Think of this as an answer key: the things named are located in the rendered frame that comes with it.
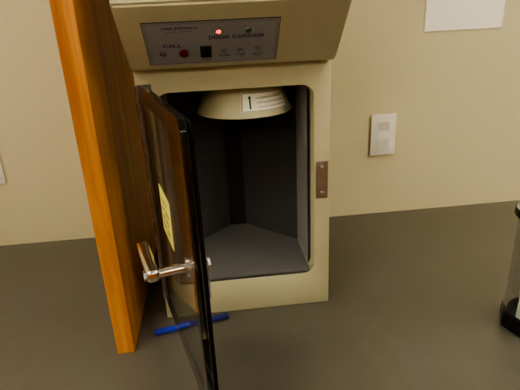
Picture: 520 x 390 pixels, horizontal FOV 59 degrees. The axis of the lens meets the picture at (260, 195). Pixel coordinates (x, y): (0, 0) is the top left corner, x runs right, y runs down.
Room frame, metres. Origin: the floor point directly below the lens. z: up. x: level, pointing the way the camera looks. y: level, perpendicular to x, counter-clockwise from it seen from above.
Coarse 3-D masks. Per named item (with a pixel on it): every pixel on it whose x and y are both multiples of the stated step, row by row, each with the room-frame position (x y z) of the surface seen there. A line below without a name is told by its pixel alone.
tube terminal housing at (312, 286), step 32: (256, 64) 0.77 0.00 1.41; (288, 64) 0.77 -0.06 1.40; (320, 64) 0.78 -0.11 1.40; (320, 96) 0.78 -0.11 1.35; (320, 128) 0.78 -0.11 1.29; (320, 160) 0.78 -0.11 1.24; (320, 224) 0.78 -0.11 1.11; (320, 256) 0.78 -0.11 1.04; (224, 288) 0.76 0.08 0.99; (256, 288) 0.77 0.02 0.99; (288, 288) 0.77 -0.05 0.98; (320, 288) 0.78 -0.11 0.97
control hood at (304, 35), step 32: (128, 0) 0.64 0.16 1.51; (160, 0) 0.64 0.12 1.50; (192, 0) 0.65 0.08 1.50; (224, 0) 0.65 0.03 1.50; (256, 0) 0.66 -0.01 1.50; (288, 0) 0.66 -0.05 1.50; (320, 0) 0.67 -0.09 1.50; (128, 32) 0.67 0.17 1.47; (288, 32) 0.70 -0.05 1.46; (320, 32) 0.71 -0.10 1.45; (128, 64) 0.72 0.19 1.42; (192, 64) 0.73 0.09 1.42; (224, 64) 0.74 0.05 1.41
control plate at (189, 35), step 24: (144, 24) 0.66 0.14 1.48; (168, 24) 0.67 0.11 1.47; (192, 24) 0.67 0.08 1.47; (216, 24) 0.68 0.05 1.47; (240, 24) 0.68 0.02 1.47; (264, 24) 0.68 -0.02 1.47; (168, 48) 0.70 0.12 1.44; (192, 48) 0.70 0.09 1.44; (216, 48) 0.71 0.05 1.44; (264, 48) 0.72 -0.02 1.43
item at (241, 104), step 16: (208, 96) 0.83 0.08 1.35; (224, 96) 0.80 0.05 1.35; (240, 96) 0.79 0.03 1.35; (256, 96) 0.80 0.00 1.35; (272, 96) 0.81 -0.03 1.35; (208, 112) 0.81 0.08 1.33; (224, 112) 0.79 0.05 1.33; (240, 112) 0.78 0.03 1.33; (256, 112) 0.79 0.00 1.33; (272, 112) 0.80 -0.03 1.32
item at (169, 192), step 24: (144, 96) 0.67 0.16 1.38; (144, 120) 0.70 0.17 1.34; (168, 120) 0.50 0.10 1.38; (168, 144) 0.52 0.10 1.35; (168, 168) 0.54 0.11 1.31; (168, 192) 0.56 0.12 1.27; (192, 192) 0.45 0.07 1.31; (192, 216) 0.45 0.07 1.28; (168, 240) 0.62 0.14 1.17; (192, 240) 0.45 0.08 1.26; (168, 264) 0.65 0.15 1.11; (192, 264) 0.46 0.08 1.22; (168, 288) 0.69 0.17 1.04; (192, 288) 0.48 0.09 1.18; (192, 312) 0.49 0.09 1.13; (192, 336) 0.51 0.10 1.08; (192, 360) 0.54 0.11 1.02
